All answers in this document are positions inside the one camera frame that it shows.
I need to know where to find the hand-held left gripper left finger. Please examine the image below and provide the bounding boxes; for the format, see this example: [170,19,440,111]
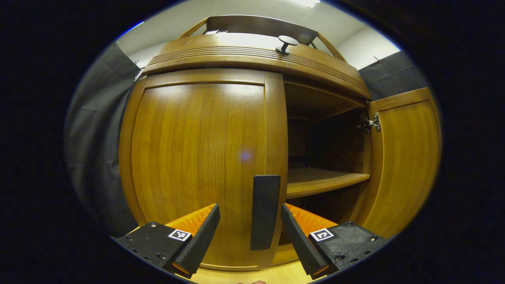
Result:
[110,204,221,279]

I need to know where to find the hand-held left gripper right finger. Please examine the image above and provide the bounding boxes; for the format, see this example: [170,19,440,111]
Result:
[281,203,390,280]

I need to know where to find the black door handle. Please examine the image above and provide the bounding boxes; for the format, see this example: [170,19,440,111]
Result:
[250,175,281,251]

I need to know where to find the wooden double-door shoe cabinet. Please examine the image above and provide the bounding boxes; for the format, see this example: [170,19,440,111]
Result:
[118,15,442,273]

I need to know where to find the wooden cabinet inner shelf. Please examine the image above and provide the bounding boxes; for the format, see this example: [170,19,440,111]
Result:
[286,167,371,199]

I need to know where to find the metal door hinge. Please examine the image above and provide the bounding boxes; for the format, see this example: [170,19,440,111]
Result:
[356,113,382,134]

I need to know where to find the wooden cabinet drawer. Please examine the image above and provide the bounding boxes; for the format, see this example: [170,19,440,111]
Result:
[141,34,372,100]

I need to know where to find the round black drawer knob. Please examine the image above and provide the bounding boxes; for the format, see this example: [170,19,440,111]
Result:
[275,35,299,54]

